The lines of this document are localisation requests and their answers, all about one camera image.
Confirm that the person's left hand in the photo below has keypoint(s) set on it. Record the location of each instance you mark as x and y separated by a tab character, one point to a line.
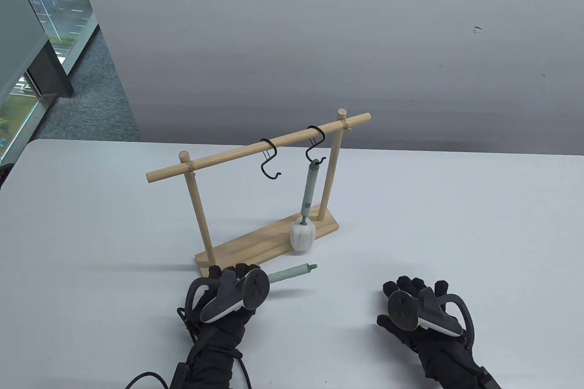
223	329

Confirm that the person's right hand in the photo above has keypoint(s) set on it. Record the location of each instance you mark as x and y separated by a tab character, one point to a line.
406	284

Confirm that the black metal s-hook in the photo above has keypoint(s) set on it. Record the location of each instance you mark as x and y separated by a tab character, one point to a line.
323	133
275	148

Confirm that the person's right forearm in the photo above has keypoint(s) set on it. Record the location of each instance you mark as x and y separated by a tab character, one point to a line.
449	370

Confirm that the person's left forearm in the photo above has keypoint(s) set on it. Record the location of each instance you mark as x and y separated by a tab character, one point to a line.
212	366

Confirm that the grey left hand controller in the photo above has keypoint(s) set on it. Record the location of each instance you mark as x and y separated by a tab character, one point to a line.
228	302

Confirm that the grey hand controller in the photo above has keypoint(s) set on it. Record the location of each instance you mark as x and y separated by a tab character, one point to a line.
228	302
410	311

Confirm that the grey right hand controller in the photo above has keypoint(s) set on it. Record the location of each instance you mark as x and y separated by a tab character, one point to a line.
410	311

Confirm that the wooden hanging rack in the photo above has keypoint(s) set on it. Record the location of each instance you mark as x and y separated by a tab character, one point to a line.
228	156

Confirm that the black object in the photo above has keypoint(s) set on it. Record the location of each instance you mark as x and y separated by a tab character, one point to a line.
3	175

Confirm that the dark grey window beam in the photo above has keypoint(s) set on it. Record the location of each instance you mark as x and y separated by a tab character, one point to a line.
50	74

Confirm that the black right wrist camera module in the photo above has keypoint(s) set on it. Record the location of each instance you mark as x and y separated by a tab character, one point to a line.
490	380

